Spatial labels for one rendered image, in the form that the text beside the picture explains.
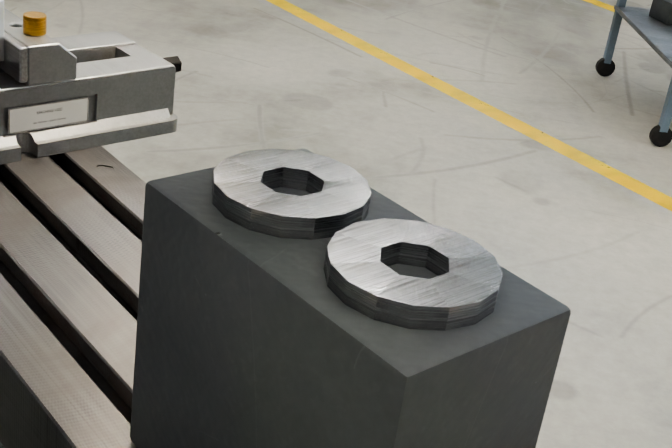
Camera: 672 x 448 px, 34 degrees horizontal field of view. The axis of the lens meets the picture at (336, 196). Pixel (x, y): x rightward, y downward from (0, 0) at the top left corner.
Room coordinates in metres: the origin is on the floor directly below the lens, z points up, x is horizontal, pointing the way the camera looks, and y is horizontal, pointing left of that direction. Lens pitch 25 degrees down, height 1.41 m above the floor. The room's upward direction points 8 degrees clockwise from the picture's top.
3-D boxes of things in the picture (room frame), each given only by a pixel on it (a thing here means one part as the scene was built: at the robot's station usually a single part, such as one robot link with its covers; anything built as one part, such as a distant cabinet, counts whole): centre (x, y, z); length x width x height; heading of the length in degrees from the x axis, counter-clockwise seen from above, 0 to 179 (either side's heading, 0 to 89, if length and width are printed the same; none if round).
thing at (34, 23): (1.00, 0.31, 1.07); 0.02 x 0.02 x 0.02
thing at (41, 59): (1.02, 0.33, 1.04); 0.12 x 0.06 x 0.04; 44
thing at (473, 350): (0.52, -0.01, 1.05); 0.22 x 0.12 x 0.20; 44
